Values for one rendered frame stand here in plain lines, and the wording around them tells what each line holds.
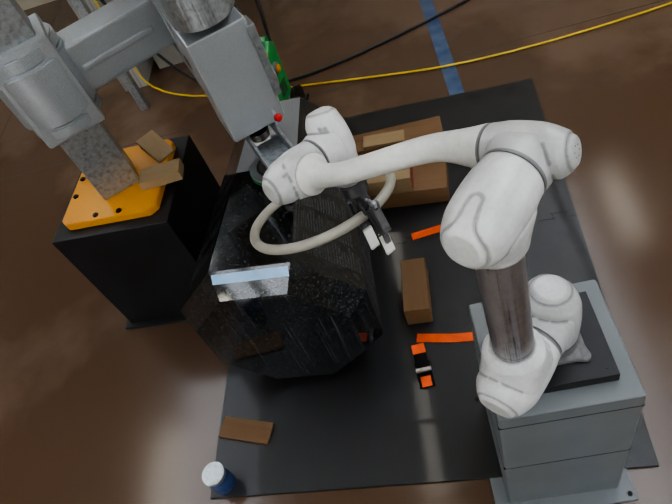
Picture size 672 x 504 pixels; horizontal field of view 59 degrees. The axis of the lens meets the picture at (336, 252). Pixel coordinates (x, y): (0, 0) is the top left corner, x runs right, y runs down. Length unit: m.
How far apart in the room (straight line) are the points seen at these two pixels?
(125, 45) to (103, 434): 1.84
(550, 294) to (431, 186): 1.76
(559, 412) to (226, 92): 1.48
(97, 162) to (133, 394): 1.19
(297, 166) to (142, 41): 1.46
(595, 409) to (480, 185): 0.94
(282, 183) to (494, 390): 0.71
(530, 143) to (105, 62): 1.97
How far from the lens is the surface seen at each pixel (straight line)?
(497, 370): 1.49
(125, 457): 3.14
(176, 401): 3.12
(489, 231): 1.03
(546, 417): 1.81
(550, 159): 1.14
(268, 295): 2.24
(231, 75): 2.15
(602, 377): 1.80
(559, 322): 1.61
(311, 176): 1.39
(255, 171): 2.52
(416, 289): 2.83
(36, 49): 2.60
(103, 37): 2.69
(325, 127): 1.50
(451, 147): 1.27
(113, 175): 2.93
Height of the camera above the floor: 2.44
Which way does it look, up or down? 49 degrees down
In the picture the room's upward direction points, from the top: 23 degrees counter-clockwise
